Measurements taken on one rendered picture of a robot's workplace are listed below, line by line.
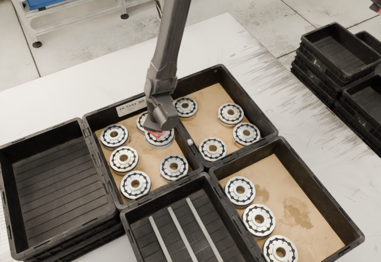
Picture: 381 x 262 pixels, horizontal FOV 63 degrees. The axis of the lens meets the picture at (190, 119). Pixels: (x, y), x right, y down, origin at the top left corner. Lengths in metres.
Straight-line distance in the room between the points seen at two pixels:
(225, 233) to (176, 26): 0.65
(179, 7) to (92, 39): 2.30
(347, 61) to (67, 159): 1.71
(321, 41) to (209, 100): 1.16
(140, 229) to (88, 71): 0.91
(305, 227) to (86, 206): 0.72
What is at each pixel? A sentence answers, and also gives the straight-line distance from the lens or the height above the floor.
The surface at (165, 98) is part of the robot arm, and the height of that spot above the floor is 1.15.
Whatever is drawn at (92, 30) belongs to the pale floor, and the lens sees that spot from 3.11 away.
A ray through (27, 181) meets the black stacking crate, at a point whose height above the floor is 0.83.
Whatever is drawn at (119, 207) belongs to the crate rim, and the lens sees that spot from 0.98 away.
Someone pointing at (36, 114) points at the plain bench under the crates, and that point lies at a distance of 1.58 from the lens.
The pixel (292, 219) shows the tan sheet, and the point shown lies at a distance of 1.10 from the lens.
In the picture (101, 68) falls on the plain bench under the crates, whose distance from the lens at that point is 1.67.
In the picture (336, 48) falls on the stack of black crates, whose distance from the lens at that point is 2.25.
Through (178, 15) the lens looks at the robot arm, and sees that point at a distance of 0.74.
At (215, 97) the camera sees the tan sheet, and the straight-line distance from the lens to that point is 1.31.
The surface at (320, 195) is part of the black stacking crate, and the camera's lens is 1.09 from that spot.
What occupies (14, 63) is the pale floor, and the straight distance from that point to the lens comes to 3.03.
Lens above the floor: 1.83
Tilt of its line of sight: 54 degrees down
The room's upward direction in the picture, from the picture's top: straight up
